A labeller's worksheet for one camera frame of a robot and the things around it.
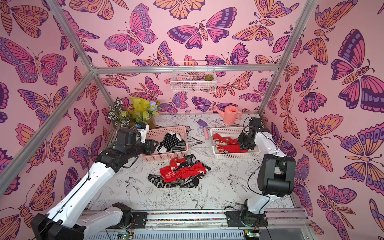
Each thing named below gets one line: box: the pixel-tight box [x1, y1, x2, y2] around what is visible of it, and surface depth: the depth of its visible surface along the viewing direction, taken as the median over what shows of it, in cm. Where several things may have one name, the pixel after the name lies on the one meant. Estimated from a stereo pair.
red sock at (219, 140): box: [213, 133, 239, 146], surface depth 102 cm
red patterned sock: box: [159, 162, 207, 183], surface depth 87 cm
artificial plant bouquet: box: [107, 96, 162, 129], surface depth 94 cm
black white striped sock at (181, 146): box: [171, 139, 187, 153], surface depth 102 cm
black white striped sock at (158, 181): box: [148, 174, 175, 189], surface depth 85 cm
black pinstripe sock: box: [156, 132, 182, 154], surface depth 103 cm
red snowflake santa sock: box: [216, 144, 249, 154], surface depth 98 cm
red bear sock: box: [169, 157, 187, 171], surface depth 89 cm
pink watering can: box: [214, 105, 242, 125], surface depth 112 cm
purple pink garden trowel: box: [198, 119, 209, 141], surface depth 111 cm
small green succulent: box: [203, 74, 214, 81], surface depth 95 cm
